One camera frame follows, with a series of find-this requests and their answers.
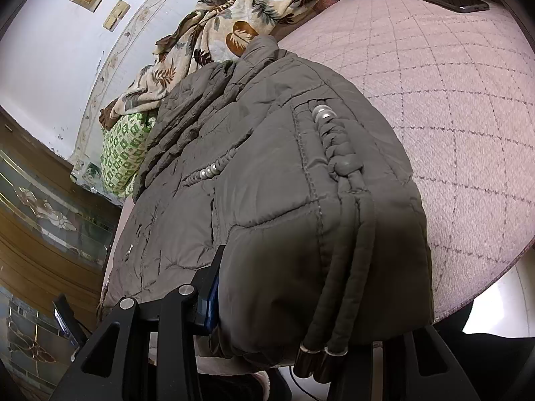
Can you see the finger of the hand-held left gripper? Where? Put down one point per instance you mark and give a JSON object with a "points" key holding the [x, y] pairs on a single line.
{"points": [[67, 317]]}

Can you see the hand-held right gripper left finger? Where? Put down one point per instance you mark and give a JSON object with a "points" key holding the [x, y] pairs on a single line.
{"points": [[209, 300]]}

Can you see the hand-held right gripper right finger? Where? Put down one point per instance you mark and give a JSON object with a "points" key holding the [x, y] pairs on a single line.
{"points": [[426, 336]]}

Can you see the grey puffer jacket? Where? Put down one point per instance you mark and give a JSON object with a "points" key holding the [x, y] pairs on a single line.
{"points": [[271, 175]]}

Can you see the wooden cabinet with glass doors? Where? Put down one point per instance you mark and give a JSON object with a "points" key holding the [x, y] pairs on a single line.
{"points": [[33, 238]]}

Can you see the pink slipper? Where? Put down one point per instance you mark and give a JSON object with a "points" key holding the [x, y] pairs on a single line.
{"points": [[262, 381]]}

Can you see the green patterned pillow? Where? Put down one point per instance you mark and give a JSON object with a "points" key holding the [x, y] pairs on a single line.
{"points": [[121, 154]]}

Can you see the pink quilted bed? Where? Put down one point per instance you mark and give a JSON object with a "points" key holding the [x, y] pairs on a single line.
{"points": [[439, 112]]}

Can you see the beige leaf print blanket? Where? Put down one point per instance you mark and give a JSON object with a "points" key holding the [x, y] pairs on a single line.
{"points": [[234, 12]]}

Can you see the beige wall switch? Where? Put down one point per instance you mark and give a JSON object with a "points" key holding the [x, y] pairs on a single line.
{"points": [[116, 14]]}

